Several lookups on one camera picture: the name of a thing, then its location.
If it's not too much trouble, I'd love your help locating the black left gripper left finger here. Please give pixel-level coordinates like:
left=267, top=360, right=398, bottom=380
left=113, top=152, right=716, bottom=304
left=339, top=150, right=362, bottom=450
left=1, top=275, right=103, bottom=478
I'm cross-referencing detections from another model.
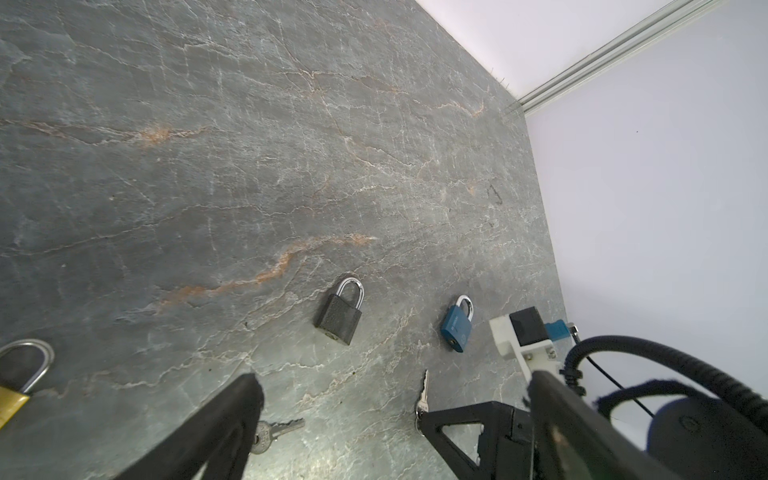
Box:
left=118, top=373, right=264, bottom=479

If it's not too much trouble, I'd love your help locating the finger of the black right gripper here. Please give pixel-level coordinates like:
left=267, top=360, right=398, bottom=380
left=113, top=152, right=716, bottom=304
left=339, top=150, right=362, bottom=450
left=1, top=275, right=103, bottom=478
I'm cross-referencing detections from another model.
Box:
left=417, top=401, right=534, bottom=479

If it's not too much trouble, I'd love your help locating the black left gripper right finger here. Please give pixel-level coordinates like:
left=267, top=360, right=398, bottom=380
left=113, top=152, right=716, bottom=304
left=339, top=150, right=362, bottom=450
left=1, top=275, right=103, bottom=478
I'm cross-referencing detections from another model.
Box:
left=528, top=371, right=678, bottom=480

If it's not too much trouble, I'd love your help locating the dark grey padlock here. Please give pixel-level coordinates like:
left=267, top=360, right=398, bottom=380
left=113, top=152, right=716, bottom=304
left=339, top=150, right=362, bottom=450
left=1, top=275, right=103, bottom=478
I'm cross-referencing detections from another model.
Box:
left=315, top=275, right=365, bottom=346

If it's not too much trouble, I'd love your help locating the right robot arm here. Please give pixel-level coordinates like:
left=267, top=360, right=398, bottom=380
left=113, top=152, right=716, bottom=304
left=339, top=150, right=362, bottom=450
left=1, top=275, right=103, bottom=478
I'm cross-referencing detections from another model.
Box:
left=416, top=335, right=767, bottom=479

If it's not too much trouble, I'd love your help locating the silver key on table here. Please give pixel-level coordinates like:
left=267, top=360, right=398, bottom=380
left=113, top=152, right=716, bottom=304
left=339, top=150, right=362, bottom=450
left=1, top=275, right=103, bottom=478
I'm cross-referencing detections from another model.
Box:
left=251, top=418, right=306, bottom=455

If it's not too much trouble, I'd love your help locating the brass padlock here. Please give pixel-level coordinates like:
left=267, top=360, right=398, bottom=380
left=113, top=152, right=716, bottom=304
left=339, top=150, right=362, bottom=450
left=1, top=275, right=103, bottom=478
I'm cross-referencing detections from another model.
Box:
left=1, top=339, right=55, bottom=427

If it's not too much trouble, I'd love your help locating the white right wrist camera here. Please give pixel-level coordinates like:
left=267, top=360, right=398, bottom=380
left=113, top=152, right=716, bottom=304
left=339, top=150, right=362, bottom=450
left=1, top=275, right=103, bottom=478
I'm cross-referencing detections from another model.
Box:
left=489, top=307, right=572, bottom=382

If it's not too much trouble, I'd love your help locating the aluminium enclosure frame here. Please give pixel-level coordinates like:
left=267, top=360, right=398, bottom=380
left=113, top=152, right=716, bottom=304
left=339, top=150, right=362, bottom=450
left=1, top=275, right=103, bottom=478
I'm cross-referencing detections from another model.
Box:
left=503, top=1, right=724, bottom=116

